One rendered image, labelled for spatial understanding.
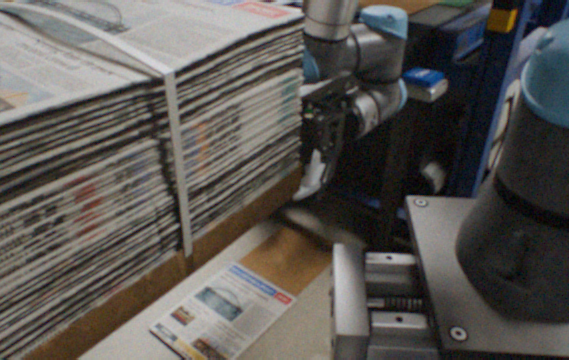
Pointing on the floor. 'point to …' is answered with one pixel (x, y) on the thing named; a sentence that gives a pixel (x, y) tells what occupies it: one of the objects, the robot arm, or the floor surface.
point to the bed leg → (394, 175)
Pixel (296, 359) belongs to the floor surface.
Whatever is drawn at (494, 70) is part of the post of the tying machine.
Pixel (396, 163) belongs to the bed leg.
